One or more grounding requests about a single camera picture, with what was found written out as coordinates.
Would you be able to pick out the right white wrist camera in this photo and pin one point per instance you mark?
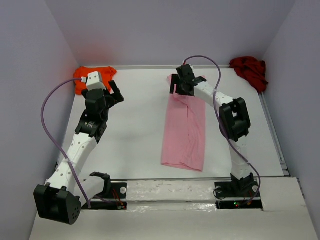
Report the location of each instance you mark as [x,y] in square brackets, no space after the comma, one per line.
[188,67]

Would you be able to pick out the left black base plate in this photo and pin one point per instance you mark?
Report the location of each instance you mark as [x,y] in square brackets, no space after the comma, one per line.
[113,200]

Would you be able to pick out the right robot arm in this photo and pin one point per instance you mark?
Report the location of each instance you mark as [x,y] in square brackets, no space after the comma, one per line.
[234,124]

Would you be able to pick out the dark red t shirt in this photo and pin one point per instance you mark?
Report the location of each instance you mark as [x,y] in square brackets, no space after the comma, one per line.
[252,70]

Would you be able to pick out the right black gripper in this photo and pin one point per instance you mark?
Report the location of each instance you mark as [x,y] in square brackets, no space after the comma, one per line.
[181,83]

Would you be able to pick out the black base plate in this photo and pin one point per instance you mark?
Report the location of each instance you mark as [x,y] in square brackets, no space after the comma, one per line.
[113,200]
[228,199]

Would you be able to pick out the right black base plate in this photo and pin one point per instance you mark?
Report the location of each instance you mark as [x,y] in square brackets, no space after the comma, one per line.
[228,199]

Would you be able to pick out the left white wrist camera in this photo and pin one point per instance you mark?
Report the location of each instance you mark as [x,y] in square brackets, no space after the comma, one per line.
[93,81]

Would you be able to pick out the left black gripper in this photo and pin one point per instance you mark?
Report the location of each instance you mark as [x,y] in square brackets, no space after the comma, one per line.
[111,96]

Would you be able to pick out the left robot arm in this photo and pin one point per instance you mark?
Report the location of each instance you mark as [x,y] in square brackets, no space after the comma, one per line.
[63,195]

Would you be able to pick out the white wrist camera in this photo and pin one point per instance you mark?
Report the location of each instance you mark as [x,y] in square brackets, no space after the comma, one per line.
[188,67]
[93,81]

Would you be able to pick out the pink t shirt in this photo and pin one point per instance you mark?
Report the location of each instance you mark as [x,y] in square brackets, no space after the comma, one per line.
[184,138]

